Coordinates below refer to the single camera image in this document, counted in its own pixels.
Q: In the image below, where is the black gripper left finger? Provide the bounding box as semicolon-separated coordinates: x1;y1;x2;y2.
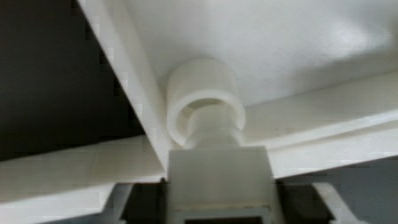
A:
99;182;167;224

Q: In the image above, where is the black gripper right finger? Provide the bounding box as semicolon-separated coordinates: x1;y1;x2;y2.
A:
279;182;370;224

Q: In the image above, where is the white table leg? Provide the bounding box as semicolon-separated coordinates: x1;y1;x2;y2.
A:
167;105;284;224

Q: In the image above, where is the white square table top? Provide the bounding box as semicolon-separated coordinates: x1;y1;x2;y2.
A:
76;0;398;176

